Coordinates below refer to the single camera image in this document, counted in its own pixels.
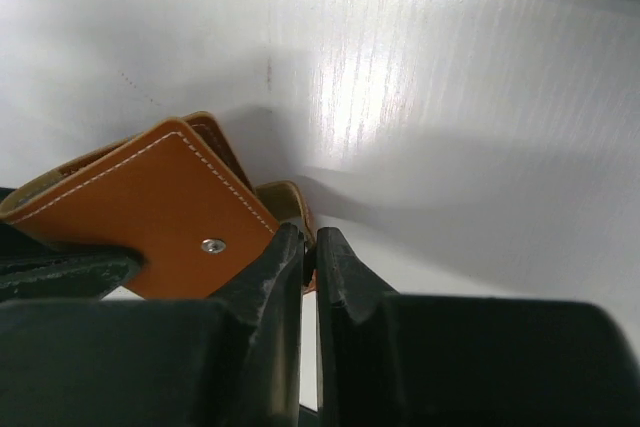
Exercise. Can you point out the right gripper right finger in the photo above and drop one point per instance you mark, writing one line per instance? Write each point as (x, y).
(392, 359)

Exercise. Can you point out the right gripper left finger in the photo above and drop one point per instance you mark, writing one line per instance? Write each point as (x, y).
(229, 360)

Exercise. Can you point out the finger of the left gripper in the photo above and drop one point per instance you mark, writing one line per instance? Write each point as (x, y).
(31, 270)

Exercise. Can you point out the brown leather card holder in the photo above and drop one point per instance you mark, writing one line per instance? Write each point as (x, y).
(176, 194)

